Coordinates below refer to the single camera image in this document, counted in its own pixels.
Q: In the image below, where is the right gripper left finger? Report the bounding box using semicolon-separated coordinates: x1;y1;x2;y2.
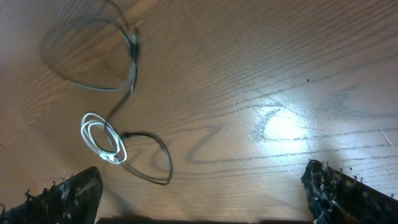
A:
1;166;103;224

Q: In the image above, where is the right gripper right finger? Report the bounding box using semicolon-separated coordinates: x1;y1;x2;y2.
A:
301;160;397;223

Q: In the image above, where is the white usb cable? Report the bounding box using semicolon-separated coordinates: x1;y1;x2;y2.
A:
80;112;128;165

